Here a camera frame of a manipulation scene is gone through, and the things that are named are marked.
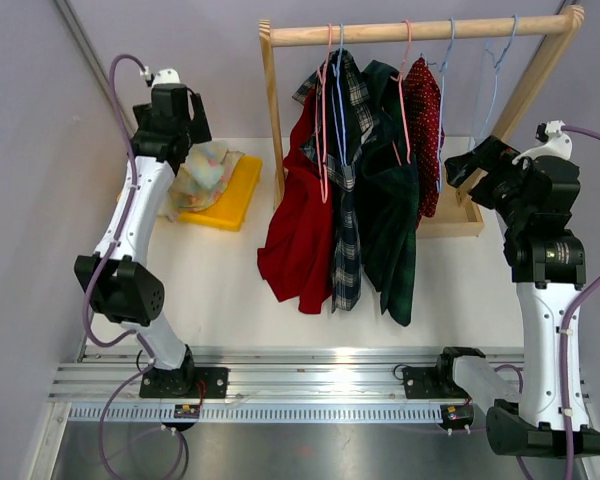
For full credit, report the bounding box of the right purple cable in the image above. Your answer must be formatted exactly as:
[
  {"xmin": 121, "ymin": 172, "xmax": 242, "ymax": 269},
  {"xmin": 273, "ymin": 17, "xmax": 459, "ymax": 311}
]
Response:
[{"xmin": 494, "ymin": 124, "xmax": 600, "ymax": 480}]

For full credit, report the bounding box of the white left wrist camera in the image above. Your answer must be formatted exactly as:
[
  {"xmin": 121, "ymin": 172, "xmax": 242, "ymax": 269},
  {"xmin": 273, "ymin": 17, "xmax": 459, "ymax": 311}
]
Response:
[{"xmin": 140, "ymin": 66, "xmax": 181, "ymax": 88}]

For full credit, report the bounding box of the red polka dot skirt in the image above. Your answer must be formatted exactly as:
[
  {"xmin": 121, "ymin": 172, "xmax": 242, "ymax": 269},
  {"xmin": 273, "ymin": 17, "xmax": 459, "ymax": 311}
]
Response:
[{"xmin": 403, "ymin": 58, "xmax": 440, "ymax": 223}]

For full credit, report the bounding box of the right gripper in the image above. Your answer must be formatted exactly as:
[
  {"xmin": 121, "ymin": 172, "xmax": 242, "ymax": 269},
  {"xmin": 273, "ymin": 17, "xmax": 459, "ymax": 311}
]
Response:
[{"xmin": 445, "ymin": 136, "xmax": 533, "ymax": 230}]

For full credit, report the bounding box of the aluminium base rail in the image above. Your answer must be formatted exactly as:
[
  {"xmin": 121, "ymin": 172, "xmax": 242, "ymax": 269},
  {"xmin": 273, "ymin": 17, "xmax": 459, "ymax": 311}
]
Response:
[{"xmin": 47, "ymin": 344, "xmax": 594, "ymax": 426}]

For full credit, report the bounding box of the navy white plaid skirt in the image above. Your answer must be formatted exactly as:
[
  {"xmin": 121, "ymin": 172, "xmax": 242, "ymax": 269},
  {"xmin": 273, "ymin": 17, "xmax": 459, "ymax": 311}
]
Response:
[{"xmin": 294, "ymin": 49, "xmax": 379, "ymax": 311}]

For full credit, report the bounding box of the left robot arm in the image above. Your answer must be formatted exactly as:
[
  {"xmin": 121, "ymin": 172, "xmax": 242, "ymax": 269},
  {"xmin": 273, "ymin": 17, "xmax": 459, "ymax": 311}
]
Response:
[{"xmin": 74, "ymin": 83, "xmax": 211, "ymax": 398}]

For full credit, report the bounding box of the pastel floral skirt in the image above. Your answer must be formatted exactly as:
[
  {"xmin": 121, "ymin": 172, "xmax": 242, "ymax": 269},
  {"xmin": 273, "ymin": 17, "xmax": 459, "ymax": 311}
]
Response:
[{"xmin": 158, "ymin": 141, "xmax": 244, "ymax": 221}]

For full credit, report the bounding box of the pink hanger left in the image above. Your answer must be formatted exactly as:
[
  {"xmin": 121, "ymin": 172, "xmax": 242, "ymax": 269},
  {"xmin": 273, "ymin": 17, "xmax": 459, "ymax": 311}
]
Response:
[{"xmin": 315, "ymin": 24, "xmax": 333, "ymax": 204}]

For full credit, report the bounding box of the dark green plaid skirt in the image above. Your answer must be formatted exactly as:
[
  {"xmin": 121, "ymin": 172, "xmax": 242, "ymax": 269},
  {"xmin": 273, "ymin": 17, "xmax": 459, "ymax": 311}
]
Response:
[{"xmin": 356, "ymin": 60, "xmax": 419, "ymax": 327}]

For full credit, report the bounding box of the wooden clothes rack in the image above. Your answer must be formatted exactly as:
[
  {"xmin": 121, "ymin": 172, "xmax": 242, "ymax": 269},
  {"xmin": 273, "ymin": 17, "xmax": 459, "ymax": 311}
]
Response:
[{"xmin": 259, "ymin": 6, "xmax": 584, "ymax": 238}]

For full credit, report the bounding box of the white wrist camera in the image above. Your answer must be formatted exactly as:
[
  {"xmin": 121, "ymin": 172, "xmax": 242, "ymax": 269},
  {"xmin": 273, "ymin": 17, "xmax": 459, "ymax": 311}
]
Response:
[
  {"xmin": 140, "ymin": 66, "xmax": 181, "ymax": 88},
  {"xmin": 511, "ymin": 120, "xmax": 572, "ymax": 169}
]

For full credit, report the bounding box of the yellow plastic tray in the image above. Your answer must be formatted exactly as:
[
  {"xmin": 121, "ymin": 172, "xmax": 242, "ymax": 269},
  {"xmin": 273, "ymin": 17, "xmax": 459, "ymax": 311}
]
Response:
[{"xmin": 177, "ymin": 155, "xmax": 262, "ymax": 232}]

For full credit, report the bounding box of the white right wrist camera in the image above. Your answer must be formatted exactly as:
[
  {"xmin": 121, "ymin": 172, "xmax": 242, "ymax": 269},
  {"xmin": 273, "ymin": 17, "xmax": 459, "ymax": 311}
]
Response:
[{"xmin": 511, "ymin": 120, "xmax": 572, "ymax": 169}]

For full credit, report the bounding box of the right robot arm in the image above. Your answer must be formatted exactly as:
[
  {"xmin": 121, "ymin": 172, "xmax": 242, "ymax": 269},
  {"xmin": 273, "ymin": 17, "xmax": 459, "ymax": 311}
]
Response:
[{"xmin": 401, "ymin": 133, "xmax": 600, "ymax": 459}]

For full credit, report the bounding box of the blue hanger with plaid skirt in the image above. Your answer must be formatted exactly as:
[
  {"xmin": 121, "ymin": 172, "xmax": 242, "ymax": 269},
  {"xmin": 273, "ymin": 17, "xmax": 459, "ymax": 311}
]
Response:
[{"xmin": 331, "ymin": 24, "xmax": 348, "ymax": 167}]

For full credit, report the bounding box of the pink hanger with green skirt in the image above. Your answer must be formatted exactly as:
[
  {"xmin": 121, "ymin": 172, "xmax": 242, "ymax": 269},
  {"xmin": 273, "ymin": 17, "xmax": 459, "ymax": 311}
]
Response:
[{"xmin": 392, "ymin": 19, "xmax": 412, "ymax": 166}]

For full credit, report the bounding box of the blue hanger with dotted skirt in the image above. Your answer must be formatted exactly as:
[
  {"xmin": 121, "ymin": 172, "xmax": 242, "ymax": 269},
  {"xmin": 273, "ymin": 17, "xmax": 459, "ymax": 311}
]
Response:
[{"xmin": 420, "ymin": 17, "xmax": 456, "ymax": 193}]

